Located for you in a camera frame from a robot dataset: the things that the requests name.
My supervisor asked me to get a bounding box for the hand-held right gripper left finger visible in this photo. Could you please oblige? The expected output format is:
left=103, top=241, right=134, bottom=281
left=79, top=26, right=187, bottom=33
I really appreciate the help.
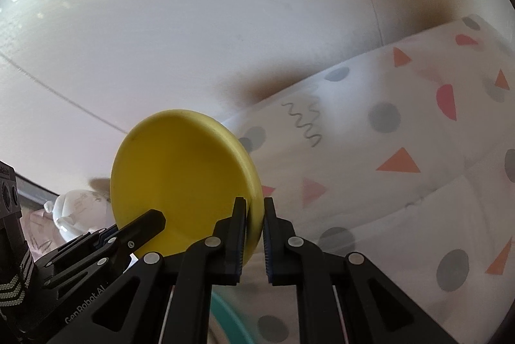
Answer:
left=46, top=197, right=248, bottom=344

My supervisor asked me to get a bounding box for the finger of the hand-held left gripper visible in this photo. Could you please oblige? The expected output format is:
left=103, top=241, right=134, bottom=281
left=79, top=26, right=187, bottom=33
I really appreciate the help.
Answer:
left=60, top=225, right=121, bottom=249
left=40, top=209, right=167, bottom=288

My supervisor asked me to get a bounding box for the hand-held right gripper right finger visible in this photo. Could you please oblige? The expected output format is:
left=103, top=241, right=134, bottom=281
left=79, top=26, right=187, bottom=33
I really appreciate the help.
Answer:
left=262, top=197, right=455, bottom=344

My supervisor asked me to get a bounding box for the yellow plastic plate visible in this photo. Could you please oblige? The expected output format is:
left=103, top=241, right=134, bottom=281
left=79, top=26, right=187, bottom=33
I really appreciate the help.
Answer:
left=109, top=109, right=266, bottom=269

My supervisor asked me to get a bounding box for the white kettle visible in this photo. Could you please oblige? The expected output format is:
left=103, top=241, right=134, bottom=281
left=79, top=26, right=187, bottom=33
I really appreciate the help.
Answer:
left=45, top=189, right=117, bottom=245

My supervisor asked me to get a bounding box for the pink cloth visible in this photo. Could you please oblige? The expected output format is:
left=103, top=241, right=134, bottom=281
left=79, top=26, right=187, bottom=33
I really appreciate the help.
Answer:
left=19, top=206, right=67, bottom=254

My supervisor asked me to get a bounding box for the teal plastic plate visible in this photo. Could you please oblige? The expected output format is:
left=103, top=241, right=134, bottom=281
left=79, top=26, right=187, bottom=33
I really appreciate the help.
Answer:
left=209, top=289, right=252, bottom=344

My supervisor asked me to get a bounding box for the white patterned tablecloth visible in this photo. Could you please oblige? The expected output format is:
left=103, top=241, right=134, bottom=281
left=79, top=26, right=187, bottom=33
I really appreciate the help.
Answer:
left=207, top=14, right=515, bottom=344

